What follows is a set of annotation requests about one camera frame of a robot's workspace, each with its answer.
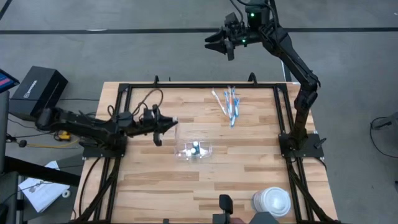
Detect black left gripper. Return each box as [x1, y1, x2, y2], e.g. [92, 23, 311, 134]
[136, 113, 179, 147]

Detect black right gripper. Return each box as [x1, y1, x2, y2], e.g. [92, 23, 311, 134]
[204, 24, 261, 62]

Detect clear acrylic three-compartment organizer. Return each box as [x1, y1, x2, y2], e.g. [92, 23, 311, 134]
[174, 139, 214, 162]

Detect blue toothbrush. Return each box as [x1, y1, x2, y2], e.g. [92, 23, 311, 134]
[228, 86, 236, 128]
[223, 90, 233, 119]
[233, 87, 241, 121]

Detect yellow device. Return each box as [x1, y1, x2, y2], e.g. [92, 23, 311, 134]
[57, 130, 72, 142]

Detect white wipes canister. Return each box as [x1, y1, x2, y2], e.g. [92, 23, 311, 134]
[251, 186, 292, 218]

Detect black cardboard box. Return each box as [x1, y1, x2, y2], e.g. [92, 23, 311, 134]
[9, 65, 69, 124]

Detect black desk edge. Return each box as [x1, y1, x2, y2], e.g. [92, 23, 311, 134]
[0, 155, 81, 187]

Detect white paper sheets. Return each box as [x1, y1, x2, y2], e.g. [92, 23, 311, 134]
[17, 160, 71, 214]

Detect blue and pink tablet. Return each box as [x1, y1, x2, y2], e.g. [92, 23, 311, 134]
[0, 68, 20, 94]

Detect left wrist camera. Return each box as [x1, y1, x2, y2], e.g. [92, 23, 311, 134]
[142, 107, 155, 124]

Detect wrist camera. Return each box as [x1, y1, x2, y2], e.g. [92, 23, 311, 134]
[224, 12, 241, 29]
[142, 107, 155, 124]

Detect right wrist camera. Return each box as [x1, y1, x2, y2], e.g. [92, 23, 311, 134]
[224, 12, 241, 29]

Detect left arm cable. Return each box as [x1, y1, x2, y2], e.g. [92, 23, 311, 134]
[107, 88, 165, 118]

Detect yellow cable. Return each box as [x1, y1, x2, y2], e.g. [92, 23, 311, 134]
[26, 139, 82, 149]

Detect black floor cable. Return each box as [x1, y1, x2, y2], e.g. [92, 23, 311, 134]
[369, 115, 398, 159]

